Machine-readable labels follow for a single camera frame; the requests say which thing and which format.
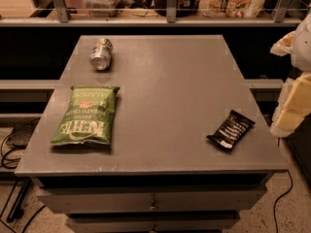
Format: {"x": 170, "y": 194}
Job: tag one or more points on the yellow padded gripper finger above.
{"x": 284, "y": 45}
{"x": 299, "y": 101}

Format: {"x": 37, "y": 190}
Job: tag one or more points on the metal drawer knob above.
{"x": 153, "y": 207}

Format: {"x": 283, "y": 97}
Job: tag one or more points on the colourful snack bag on shelf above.
{"x": 231, "y": 8}

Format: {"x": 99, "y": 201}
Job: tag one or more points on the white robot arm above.
{"x": 301, "y": 47}

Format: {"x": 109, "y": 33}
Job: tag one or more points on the silver green 7up can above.
{"x": 101, "y": 54}

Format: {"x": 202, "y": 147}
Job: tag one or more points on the grey lower drawer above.
{"x": 148, "y": 223}

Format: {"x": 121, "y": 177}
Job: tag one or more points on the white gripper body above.
{"x": 302, "y": 50}

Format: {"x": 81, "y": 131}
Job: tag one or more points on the grey top drawer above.
{"x": 138, "y": 200}

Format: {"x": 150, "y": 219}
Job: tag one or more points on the green kettle chips bag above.
{"x": 89, "y": 118}

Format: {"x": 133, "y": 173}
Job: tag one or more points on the dark power adapter box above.
{"x": 20, "y": 136}

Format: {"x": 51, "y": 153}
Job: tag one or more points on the grey metal railing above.
{"x": 22, "y": 13}

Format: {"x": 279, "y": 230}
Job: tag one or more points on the black rxbar chocolate wrapper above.
{"x": 231, "y": 130}

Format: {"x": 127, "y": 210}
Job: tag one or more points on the grey drawer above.
{"x": 138, "y": 200}
{"x": 148, "y": 223}

